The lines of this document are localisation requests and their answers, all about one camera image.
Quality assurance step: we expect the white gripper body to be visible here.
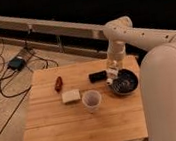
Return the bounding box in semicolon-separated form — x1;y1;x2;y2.
106;41;126;85

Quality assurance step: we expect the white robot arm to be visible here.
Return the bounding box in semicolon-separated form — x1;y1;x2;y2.
103;16;176;141

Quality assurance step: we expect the dark ceramic bowl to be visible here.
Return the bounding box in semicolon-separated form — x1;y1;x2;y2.
109;69;138;96

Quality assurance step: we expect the black rectangular block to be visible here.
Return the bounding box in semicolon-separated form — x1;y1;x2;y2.
88;70;107;82

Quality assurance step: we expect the white sponge block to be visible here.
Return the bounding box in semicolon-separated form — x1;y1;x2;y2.
61;89;81;104

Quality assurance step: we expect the wooden table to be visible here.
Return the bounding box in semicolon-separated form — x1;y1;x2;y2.
23;60;148;141

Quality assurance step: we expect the long metal rail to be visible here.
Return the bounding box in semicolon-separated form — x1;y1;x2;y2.
0;0;113;72

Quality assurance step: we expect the black floor cable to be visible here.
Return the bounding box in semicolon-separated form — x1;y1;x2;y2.
0;29;70;141

